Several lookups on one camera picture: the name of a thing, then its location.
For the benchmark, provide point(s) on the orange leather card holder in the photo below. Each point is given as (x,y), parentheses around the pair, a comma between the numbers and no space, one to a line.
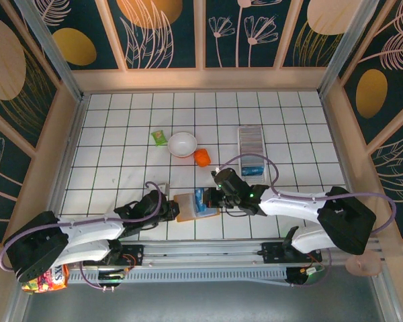
(184,218)

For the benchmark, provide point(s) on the white plastic card tray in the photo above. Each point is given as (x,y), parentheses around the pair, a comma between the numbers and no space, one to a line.
(251,127)

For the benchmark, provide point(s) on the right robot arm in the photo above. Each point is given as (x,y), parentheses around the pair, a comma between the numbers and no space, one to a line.
(289,206)

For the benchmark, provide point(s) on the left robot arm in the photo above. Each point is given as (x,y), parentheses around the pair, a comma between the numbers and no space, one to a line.
(87,228)

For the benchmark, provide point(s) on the row of standing cards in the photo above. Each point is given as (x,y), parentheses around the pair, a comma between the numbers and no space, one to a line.
(252,147)

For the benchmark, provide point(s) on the orange cup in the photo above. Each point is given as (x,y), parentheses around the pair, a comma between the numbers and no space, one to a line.
(201,158)

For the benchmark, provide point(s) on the white bowl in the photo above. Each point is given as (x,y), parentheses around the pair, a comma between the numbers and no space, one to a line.
(182,144)

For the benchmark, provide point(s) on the green snack packet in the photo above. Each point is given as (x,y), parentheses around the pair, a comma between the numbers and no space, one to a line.
(158,137)

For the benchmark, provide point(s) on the black controller board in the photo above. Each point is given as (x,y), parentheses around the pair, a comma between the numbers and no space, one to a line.
(111,276)
(302,275)

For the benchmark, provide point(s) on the colourful candy bag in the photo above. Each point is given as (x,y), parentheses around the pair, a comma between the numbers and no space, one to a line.
(53,279)

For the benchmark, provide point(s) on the pink suction cup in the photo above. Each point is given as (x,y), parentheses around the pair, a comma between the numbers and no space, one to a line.
(364,267)

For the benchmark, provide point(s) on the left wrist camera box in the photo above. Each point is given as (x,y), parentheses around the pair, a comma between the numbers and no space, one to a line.
(164,188)

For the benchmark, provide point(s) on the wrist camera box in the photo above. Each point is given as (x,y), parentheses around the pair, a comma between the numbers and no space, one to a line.
(164,188)
(216,171)

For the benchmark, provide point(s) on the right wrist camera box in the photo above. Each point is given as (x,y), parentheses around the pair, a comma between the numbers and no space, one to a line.
(216,171)

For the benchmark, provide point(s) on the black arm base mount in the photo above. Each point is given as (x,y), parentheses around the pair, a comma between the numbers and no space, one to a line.
(272,253)
(134,253)

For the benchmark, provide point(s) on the aluminium mounting rail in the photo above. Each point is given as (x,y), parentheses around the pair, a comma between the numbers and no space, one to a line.
(201,255)

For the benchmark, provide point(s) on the aluminium corner post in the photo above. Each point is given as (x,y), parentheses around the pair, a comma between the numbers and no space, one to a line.
(50,50)
(347,47)

